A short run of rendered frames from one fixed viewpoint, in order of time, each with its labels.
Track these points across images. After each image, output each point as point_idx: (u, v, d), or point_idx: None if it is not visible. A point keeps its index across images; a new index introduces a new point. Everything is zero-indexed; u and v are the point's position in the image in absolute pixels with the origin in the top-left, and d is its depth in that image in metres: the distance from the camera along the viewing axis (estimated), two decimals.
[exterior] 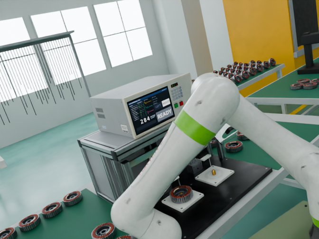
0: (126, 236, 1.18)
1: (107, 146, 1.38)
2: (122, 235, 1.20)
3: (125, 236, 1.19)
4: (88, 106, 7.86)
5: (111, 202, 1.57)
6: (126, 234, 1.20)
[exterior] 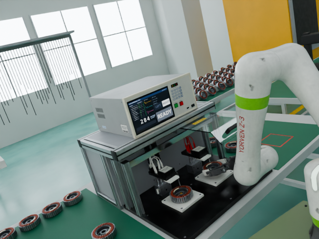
0: (215, 161, 1.55)
1: (107, 146, 1.38)
2: (211, 161, 1.58)
3: (214, 161, 1.56)
4: (88, 106, 7.86)
5: (111, 202, 1.57)
6: (215, 161, 1.57)
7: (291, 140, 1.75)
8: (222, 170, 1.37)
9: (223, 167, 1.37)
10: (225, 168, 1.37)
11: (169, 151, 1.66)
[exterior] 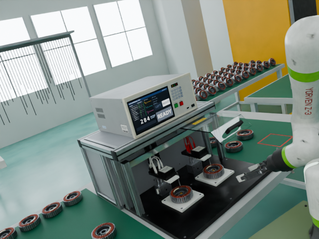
0: (216, 164, 1.56)
1: (107, 146, 1.38)
2: (211, 164, 1.58)
3: (214, 164, 1.57)
4: (88, 106, 7.86)
5: (111, 202, 1.57)
6: (215, 163, 1.58)
7: (291, 140, 1.75)
8: None
9: None
10: None
11: (169, 151, 1.66)
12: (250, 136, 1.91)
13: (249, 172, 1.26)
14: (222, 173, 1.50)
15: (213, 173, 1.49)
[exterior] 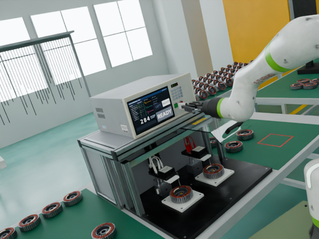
0: (216, 164, 1.56)
1: (107, 146, 1.38)
2: (211, 164, 1.58)
3: (214, 164, 1.57)
4: (88, 106, 7.86)
5: (111, 202, 1.57)
6: (215, 163, 1.58)
7: (291, 140, 1.75)
8: None
9: None
10: None
11: (169, 151, 1.66)
12: (250, 136, 1.91)
13: (188, 105, 1.40)
14: (222, 173, 1.50)
15: (213, 173, 1.49)
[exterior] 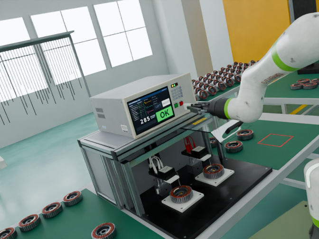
0: (216, 164, 1.56)
1: (107, 146, 1.38)
2: (211, 164, 1.58)
3: (214, 164, 1.57)
4: (88, 106, 7.86)
5: (111, 202, 1.57)
6: (215, 163, 1.58)
7: (291, 140, 1.75)
8: None
9: None
10: None
11: (169, 151, 1.66)
12: (250, 136, 1.91)
13: (194, 106, 1.37)
14: (222, 173, 1.50)
15: (213, 173, 1.49)
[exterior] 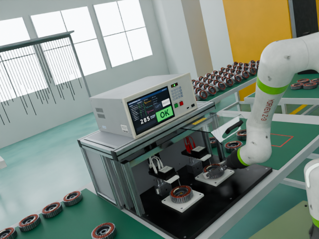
0: (216, 164, 1.56)
1: (107, 146, 1.38)
2: (211, 164, 1.58)
3: (214, 164, 1.57)
4: (88, 106, 7.86)
5: (111, 202, 1.57)
6: (215, 163, 1.58)
7: (291, 140, 1.75)
8: None
9: None
10: None
11: (169, 151, 1.66)
12: None
13: (212, 170, 1.44)
14: (222, 173, 1.50)
15: None
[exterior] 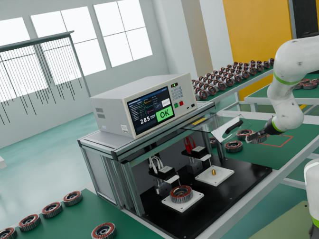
0: None
1: (107, 146, 1.38)
2: (257, 132, 1.70)
3: None
4: (88, 106, 7.86)
5: (111, 202, 1.57)
6: None
7: (291, 140, 1.75)
8: None
9: None
10: None
11: (169, 151, 1.66)
12: None
13: None
14: (264, 139, 1.61)
15: (254, 139, 1.62)
